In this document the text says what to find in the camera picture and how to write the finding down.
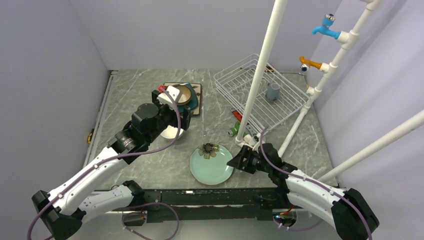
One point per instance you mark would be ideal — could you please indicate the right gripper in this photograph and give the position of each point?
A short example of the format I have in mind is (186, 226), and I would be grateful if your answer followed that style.
(238, 162)

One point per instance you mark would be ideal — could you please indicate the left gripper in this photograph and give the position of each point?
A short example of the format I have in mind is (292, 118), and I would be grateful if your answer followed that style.
(182, 122)

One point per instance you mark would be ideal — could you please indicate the white ceramic bowl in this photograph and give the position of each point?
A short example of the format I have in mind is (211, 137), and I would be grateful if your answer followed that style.
(170, 133)

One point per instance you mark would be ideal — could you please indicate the mint green flower plate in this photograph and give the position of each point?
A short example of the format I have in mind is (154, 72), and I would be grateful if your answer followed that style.
(208, 164)

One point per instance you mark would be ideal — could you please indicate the blue patterned mug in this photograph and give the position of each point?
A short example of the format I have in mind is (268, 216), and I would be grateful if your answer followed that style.
(272, 92)

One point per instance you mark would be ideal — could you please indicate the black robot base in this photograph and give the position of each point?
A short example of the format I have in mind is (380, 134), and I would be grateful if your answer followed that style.
(260, 204)

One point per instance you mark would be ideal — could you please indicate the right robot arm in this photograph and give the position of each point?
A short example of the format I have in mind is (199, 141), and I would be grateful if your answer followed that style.
(345, 210)

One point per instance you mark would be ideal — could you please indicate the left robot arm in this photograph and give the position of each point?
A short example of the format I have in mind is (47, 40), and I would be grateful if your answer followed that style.
(64, 209)

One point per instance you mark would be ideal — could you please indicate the teal square plate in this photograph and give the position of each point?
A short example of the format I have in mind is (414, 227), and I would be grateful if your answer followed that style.
(193, 102)

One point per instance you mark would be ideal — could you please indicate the green faucet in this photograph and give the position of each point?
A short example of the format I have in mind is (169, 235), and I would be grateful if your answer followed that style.
(233, 131)

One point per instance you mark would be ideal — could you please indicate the beige patterned bowl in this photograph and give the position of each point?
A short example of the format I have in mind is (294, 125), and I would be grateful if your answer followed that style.
(186, 94)

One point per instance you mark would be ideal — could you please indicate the cream square plate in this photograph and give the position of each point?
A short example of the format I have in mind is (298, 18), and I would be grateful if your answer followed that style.
(197, 89)

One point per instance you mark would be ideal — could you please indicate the yellow black tool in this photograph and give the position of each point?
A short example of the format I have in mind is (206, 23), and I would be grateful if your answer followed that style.
(269, 70)

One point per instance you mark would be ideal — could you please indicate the orange faucet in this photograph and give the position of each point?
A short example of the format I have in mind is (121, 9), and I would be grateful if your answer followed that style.
(306, 64)

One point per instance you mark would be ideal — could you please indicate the blue faucet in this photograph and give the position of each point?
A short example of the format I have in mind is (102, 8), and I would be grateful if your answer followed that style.
(324, 28)

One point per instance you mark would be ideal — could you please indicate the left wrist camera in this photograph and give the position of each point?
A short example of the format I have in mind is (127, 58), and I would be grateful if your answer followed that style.
(169, 95)

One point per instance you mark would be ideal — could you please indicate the red handled wrench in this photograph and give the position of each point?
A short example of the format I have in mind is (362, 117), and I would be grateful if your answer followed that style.
(236, 114)

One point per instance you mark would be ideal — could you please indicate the white wire dish rack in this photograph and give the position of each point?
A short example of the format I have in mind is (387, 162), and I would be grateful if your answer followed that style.
(234, 84)

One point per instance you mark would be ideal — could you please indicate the white pvc pipe frame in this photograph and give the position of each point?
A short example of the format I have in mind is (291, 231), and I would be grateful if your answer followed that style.
(347, 40)

